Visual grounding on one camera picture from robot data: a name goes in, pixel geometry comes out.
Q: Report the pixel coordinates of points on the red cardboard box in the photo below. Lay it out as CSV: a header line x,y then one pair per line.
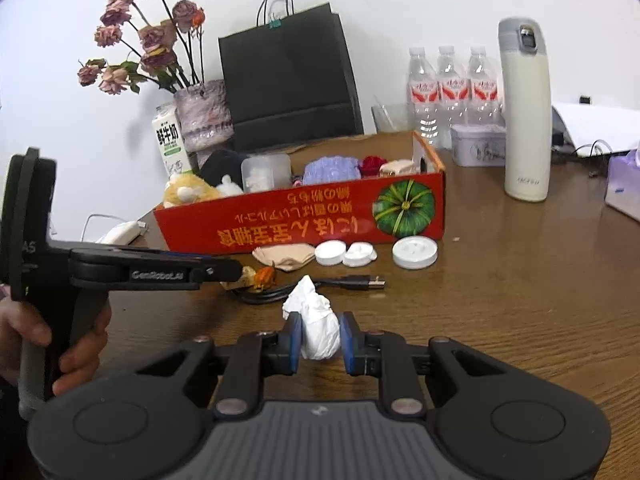
x,y
372,209

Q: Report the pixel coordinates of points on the middle water bottle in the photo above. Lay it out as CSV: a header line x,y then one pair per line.
x,y
453,85

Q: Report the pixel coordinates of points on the person's left hand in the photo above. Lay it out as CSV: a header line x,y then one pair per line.
x,y
21,322

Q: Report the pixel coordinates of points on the orange small charm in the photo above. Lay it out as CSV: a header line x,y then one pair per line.
x,y
252,280

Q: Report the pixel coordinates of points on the clear plastic cotton box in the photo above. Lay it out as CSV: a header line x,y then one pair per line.
x,y
263,173

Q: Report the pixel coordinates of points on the white power strip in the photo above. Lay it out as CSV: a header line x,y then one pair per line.
x,y
124,233

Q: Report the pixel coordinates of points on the lavender tin box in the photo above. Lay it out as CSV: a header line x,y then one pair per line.
x,y
478,145

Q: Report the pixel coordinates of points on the white round puck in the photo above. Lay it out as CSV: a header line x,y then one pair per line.
x,y
415,252

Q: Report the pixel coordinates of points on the white device with paper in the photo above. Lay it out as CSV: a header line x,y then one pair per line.
x,y
611,129

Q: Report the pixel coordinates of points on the yellow plush toy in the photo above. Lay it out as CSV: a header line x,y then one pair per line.
x,y
186,189

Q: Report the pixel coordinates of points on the beige cloth pouch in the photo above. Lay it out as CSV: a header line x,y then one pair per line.
x,y
287,258

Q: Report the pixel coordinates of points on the purple tissue pack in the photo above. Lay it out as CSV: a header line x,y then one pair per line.
x,y
623,184

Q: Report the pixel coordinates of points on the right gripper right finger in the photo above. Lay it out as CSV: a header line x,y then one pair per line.
x,y
388,358

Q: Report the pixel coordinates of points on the white jar lid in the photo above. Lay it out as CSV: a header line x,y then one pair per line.
x,y
330,253

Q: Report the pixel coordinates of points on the white tissue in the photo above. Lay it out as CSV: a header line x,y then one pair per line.
x,y
321,330

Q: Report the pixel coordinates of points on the left water bottle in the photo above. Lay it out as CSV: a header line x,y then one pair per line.
x,y
423,96

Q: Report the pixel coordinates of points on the right water bottle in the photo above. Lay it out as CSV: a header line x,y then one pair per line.
x,y
483,102

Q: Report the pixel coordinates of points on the black paper shopping bag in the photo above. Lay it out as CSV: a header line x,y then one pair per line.
x,y
289,80

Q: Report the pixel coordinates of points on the green white milk carton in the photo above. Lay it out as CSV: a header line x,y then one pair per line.
x,y
167,132

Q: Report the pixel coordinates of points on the purple towel cloth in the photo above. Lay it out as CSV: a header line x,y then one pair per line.
x,y
330,169

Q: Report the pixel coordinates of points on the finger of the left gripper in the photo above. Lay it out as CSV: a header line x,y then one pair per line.
x,y
218,269

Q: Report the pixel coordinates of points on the white thermos bottle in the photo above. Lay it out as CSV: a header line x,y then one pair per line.
x,y
527,109

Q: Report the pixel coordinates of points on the dried rose bouquet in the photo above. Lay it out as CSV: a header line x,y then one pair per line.
x,y
168,54

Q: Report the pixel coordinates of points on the clear glass cup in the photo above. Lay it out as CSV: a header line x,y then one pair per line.
x,y
391,118

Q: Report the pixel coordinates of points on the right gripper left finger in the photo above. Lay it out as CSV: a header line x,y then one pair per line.
x,y
245,365

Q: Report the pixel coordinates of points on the red fabric flower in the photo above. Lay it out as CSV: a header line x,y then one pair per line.
x,y
369,167

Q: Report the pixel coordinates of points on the dark blue pouch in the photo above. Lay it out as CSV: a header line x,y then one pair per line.
x,y
222,163

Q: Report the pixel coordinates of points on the white contact lens case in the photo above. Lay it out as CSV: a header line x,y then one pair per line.
x,y
359,254

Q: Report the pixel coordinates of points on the water bottle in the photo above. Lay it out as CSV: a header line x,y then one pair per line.
x,y
423,96
453,85
483,102

